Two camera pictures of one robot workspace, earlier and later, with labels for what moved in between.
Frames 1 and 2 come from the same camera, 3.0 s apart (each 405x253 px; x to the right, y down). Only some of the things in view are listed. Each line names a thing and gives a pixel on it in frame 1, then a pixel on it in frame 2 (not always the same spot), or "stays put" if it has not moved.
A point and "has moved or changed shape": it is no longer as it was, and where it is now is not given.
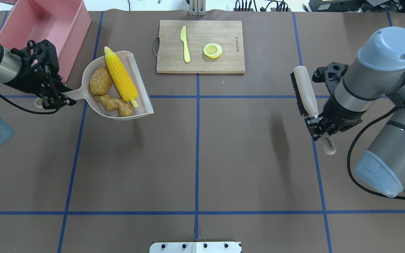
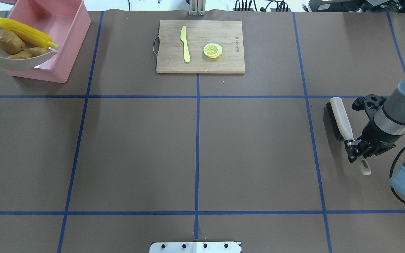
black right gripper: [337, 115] to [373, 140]
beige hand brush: [305, 95] has moved or changed shape
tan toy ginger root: [124, 109] has moved or changed shape
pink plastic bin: [63, 22] stays put
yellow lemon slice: [212, 50] stays put
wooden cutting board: [198, 46] stays put
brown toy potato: [101, 81] to [7, 42]
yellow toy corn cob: [121, 79] to [26, 32]
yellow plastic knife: [183, 36] stays put
